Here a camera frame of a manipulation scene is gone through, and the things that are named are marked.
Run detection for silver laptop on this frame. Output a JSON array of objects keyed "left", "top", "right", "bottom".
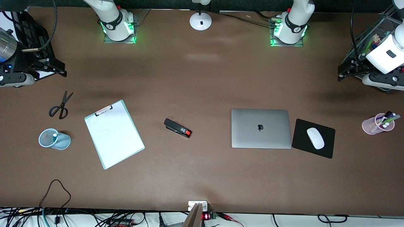
[{"left": 231, "top": 109, "right": 292, "bottom": 149}]

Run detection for green marker in tray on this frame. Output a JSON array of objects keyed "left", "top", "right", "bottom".
[{"left": 363, "top": 36, "right": 376, "bottom": 55}]

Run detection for black marker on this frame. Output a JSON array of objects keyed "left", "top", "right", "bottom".
[{"left": 378, "top": 111, "right": 393, "bottom": 124}]

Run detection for green marker in cup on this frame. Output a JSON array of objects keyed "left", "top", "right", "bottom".
[{"left": 381, "top": 115, "right": 401, "bottom": 125}]

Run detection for black stacked paper tray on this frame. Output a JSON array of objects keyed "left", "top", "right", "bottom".
[{"left": 0, "top": 9, "right": 60, "bottom": 79}]

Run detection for grey mesh desk tray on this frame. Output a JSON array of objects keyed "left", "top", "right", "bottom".
[{"left": 340, "top": 13, "right": 404, "bottom": 92}]

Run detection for pink mesh pen cup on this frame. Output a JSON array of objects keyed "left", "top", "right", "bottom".
[{"left": 362, "top": 113, "right": 395, "bottom": 135}]

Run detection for white computer mouse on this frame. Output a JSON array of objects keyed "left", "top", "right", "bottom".
[{"left": 306, "top": 127, "right": 325, "bottom": 150}]

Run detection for blue mesh pen cup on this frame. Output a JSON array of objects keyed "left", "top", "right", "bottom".
[{"left": 39, "top": 128, "right": 71, "bottom": 150}]

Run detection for black mouse pad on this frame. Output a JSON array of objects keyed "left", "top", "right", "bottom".
[{"left": 292, "top": 119, "right": 336, "bottom": 159}]

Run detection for green clipboard with white paper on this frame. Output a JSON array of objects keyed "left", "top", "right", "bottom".
[{"left": 84, "top": 100, "right": 146, "bottom": 170}]

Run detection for black stapler with red tip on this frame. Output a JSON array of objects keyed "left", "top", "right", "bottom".
[{"left": 164, "top": 118, "right": 192, "bottom": 138}]

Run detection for white lamp base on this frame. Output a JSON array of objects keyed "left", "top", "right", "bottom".
[{"left": 189, "top": 0, "right": 212, "bottom": 31}]

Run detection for orange power strip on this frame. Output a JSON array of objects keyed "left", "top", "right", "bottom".
[{"left": 107, "top": 218, "right": 135, "bottom": 227}]

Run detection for white socket box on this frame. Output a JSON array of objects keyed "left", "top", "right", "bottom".
[{"left": 188, "top": 201, "right": 208, "bottom": 212}]

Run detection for black handled scissors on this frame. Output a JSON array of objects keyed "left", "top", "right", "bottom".
[{"left": 49, "top": 91, "right": 74, "bottom": 119}]

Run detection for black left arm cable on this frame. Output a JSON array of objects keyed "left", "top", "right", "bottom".
[{"left": 350, "top": 0, "right": 362, "bottom": 62}]

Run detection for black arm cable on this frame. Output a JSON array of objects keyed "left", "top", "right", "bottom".
[
  {"left": 350, "top": 0, "right": 362, "bottom": 62},
  {"left": 21, "top": 0, "right": 58, "bottom": 52}
]

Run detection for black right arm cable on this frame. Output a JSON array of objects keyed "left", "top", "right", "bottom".
[{"left": 21, "top": 0, "right": 58, "bottom": 52}]

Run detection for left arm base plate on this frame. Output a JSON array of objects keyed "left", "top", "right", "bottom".
[{"left": 269, "top": 16, "right": 304, "bottom": 47}]

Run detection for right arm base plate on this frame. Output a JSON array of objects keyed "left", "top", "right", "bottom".
[{"left": 104, "top": 9, "right": 151, "bottom": 44}]

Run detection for black cables to arm base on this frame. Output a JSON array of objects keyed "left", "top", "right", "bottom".
[{"left": 219, "top": 11, "right": 278, "bottom": 27}]

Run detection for black looped cable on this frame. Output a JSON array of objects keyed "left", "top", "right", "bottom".
[{"left": 39, "top": 179, "right": 72, "bottom": 210}]

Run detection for black cable loop thin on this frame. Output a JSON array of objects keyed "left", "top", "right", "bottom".
[{"left": 317, "top": 214, "right": 348, "bottom": 223}]

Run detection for tangled black cables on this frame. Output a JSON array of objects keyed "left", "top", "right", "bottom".
[{"left": 0, "top": 207, "right": 183, "bottom": 227}]

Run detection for red and black wires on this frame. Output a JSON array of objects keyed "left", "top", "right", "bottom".
[{"left": 218, "top": 213, "right": 245, "bottom": 227}]

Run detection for wooden camera post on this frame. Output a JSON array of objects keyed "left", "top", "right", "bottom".
[{"left": 182, "top": 203, "right": 204, "bottom": 227}]

